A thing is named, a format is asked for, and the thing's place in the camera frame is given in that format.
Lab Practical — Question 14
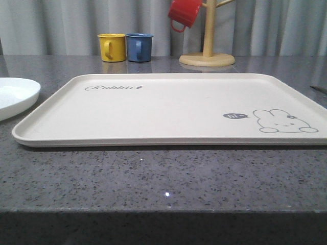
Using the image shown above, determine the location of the white round plate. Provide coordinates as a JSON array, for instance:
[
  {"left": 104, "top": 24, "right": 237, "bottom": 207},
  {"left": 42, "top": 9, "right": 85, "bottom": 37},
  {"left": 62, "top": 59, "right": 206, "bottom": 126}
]
[{"left": 1, "top": 78, "right": 41, "bottom": 121}]

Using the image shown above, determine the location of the silver metal fork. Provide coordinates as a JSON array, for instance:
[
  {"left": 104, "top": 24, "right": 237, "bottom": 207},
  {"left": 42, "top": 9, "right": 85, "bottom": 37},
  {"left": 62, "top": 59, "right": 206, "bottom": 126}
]
[{"left": 310, "top": 86, "right": 327, "bottom": 94}]

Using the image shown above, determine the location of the cream rabbit serving tray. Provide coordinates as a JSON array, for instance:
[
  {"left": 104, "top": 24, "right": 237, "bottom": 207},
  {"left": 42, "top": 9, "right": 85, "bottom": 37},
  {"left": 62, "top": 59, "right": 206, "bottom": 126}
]
[{"left": 12, "top": 73, "right": 326, "bottom": 147}]

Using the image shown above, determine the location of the wooden mug tree stand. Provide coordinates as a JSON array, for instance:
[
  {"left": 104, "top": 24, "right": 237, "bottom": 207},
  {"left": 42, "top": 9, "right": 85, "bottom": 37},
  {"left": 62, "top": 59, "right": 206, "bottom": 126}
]
[{"left": 179, "top": 0, "right": 235, "bottom": 67}]

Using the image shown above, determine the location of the blue mug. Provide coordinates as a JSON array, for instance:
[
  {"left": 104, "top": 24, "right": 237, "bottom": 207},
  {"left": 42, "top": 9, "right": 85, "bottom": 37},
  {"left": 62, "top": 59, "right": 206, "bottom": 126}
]
[{"left": 126, "top": 33, "right": 153, "bottom": 62}]

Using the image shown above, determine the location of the yellow mug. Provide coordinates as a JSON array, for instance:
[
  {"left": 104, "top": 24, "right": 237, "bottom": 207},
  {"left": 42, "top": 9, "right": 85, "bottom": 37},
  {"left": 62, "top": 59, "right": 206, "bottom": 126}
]
[{"left": 98, "top": 34, "right": 126, "bottom": 62}]

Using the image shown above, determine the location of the red mug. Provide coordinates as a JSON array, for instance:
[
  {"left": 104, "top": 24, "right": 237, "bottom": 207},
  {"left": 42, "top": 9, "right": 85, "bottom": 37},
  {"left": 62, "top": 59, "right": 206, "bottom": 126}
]
[{"left": 168, "top": 0, "right": 202, "bottom": 33}]

